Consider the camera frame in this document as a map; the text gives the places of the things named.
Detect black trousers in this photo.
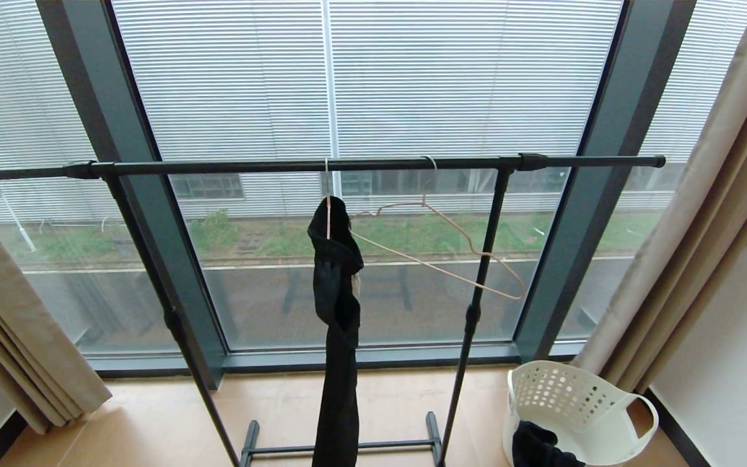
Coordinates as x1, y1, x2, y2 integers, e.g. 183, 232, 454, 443
307, 195, 365, 467

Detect black t-shirt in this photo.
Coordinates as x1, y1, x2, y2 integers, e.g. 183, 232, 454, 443
512, 420, 585, 467

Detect black clothes rack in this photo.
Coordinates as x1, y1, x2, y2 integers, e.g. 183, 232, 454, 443
0, 153, 667, 467

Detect white laundry basket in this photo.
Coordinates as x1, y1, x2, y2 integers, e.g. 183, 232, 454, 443
502, 361, 659, 467

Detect window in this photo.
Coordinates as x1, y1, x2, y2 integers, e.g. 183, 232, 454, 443
0, 0, 747, 377

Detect beige curtain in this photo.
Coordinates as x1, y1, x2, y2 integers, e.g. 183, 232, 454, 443
0, 185, 113, 434
571, 0, 747, 396

